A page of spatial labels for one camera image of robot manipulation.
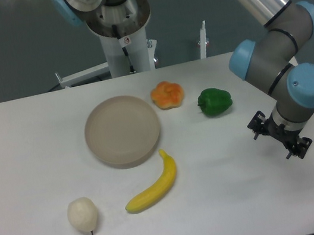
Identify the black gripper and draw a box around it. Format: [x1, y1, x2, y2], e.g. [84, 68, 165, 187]
[247, 111, 312, 159]

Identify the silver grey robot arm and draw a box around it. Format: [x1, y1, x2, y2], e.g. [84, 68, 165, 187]
[51, 0, 314, 158]

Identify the yellow banana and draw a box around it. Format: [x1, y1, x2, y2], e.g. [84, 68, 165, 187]
[125, 149, 177, 214]

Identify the green bell pepper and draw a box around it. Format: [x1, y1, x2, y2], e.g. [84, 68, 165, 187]
[197, 88, 233, 117]

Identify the orange flower-shaped bread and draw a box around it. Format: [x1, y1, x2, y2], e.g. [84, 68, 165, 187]
[150, 81, 184, 110]

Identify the beige round bowl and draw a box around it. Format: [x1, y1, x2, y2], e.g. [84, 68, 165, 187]
[84, 95, 161, 169]

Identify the white pear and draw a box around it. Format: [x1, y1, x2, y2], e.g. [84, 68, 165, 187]
[67, 197, 98, 235]

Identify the white metal bracket right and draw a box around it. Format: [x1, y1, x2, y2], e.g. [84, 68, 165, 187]
[199, 20, 209, 59]

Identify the white metal bracket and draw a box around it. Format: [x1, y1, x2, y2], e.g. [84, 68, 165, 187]
[199, 20, 209, 59]
[55, 62, 109, 89]

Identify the white metal bracket left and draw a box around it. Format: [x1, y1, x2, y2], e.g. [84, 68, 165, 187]
[55, 62, 109, 89]

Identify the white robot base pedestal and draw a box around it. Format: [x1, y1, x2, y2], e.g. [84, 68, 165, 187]
[87, 0, 156, 78]

